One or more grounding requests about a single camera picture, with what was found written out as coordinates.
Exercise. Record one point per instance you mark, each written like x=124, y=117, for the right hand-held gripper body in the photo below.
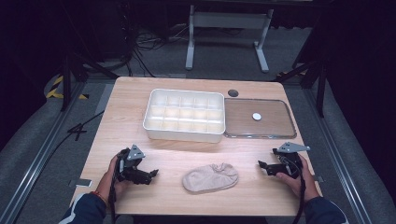
x=289, y=163

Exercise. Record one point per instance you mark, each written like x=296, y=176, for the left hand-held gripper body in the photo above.
x=132, y=174

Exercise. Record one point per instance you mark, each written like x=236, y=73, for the beige sock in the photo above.
x=210, y=178

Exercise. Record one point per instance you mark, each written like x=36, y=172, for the white divided storage box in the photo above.
x=184, y=115

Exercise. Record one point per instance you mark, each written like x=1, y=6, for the person's left hand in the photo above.
x=111, y=177

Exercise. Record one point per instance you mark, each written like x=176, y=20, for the person's right hand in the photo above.
x=303, y=183

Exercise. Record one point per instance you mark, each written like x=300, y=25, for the grey tape piece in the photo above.
x=318, y=179
x=81, y=182

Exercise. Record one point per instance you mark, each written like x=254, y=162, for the clear box lid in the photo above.
x=258, y=121

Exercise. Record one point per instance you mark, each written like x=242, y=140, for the dark round table grommet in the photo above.
x=233, y=93

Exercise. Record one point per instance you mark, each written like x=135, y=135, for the black metal stand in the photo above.
x=320, y=87
x=66, y=81

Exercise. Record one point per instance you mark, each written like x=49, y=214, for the aluminium floor rail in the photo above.
x=339, y=161
x=37, y=161

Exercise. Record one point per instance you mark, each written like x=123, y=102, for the white metal desk frame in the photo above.
x=229, y=20

